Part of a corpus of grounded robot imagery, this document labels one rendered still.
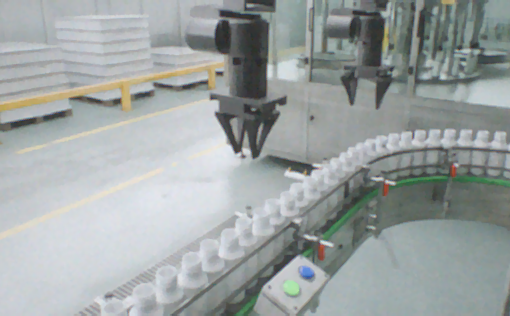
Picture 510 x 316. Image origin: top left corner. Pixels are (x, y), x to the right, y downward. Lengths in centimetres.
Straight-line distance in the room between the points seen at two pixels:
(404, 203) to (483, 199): 31
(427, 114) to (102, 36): 502
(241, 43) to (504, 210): 146
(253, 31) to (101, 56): 660
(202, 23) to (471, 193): 141
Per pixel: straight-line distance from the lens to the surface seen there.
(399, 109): 370
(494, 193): 187
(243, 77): 62
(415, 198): 177
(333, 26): 104
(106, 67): 720
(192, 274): 87
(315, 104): 399
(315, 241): 108
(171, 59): 818
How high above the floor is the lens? 164
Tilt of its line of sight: 20 degrees down
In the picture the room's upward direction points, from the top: straight up
